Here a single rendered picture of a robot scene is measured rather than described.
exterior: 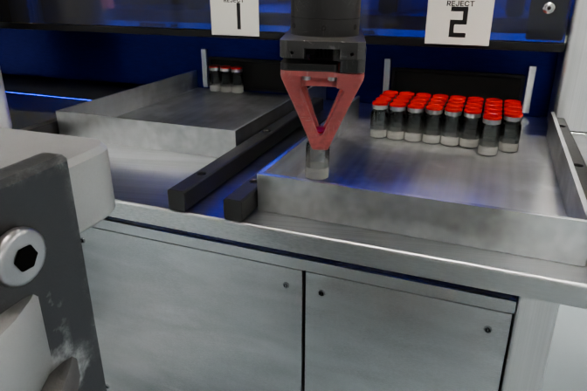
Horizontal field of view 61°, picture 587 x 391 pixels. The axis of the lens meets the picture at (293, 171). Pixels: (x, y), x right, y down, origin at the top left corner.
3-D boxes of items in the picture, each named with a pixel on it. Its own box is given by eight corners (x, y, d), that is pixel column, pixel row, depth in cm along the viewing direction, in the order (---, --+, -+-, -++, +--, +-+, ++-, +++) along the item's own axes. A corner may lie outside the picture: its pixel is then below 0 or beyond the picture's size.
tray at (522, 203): (355, 119, 75) (356, 95, 73) (549, 138, 66) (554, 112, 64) (258, 209, 45) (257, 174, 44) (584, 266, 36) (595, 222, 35)
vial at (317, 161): (309, 171, 48) (310, 128, 47) (331, 174, 47) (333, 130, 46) (301, 179, 46) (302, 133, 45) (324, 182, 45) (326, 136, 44)
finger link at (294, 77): (356, 134, 49) (363, 36, 46) (358, 160, 42) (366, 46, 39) (287, 132, 50) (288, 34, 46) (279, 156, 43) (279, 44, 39)
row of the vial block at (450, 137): (371, 133, 67) (373, 99, 65) (517, 148, 61) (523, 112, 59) (368, 137, 65) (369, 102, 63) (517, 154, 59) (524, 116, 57)
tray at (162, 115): (196, 88, 96) (195, 70, 95) (326, 99, 87) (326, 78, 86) (59, 136, 66) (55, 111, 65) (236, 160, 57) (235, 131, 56)
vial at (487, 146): (477, 149, 60) (482, 113, 59) (497, 152, 60) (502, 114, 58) (476, 155, 58) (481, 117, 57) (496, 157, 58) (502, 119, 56)
